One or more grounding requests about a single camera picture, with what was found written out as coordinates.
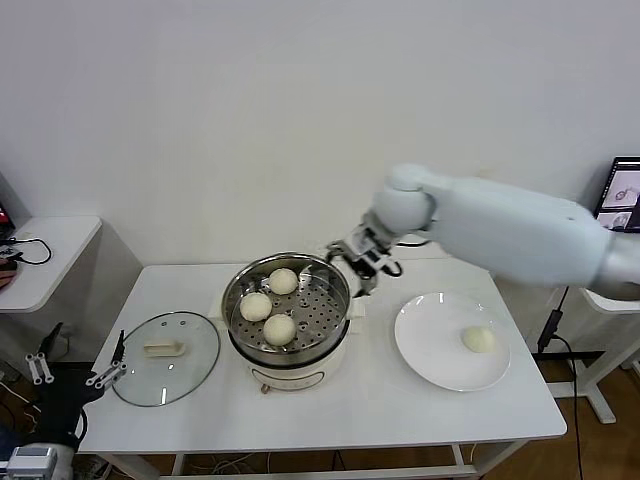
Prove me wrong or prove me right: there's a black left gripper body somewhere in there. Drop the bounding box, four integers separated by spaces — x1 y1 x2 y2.
37 367 109 449

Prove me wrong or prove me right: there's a grey open laptop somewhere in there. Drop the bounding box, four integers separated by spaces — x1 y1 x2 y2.
594 156 640 234

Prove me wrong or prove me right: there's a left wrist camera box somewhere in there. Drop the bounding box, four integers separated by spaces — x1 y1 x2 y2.
4 446 54 476

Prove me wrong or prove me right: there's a thin black looped cable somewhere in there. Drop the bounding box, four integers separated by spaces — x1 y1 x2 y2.
0 238 53 266

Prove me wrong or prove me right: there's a white side table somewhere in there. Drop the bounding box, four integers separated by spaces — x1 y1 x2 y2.
579 287 640 426
0 216 104 439

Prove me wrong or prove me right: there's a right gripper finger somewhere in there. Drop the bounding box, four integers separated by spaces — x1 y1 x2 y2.
352 259 381 299
327 239 359 266

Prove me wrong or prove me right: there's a person's hand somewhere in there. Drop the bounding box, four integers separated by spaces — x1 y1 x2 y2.
0 259 21 291

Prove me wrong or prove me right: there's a round white plate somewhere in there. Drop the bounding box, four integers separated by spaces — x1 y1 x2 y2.
393 292 512 393

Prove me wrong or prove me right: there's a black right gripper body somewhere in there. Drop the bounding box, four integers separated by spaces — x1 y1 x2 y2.
349 219 404 276

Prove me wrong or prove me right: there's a laptop with red screen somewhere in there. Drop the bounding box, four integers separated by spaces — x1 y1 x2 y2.
0 172 17 239

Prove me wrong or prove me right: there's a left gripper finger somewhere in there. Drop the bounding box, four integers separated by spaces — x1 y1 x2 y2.
85 328 129 389
25 322 65 385

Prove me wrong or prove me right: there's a cream electric cooker pot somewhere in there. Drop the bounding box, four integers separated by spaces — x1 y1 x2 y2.
207 289 366 396

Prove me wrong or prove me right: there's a white steamed baozi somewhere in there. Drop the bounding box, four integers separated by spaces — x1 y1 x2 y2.
262 313 297 347
268 268 300 296
460 326 496 355
239 292 274 322

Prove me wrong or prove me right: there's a perforated steel steamer basket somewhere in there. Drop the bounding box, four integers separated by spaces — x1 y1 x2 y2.
221 253 352 354

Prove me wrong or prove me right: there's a round glass pot lid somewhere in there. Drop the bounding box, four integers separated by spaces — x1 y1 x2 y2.
108 312 222 408

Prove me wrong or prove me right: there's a white table frame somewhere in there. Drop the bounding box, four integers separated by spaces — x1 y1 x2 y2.
79 439 526 480

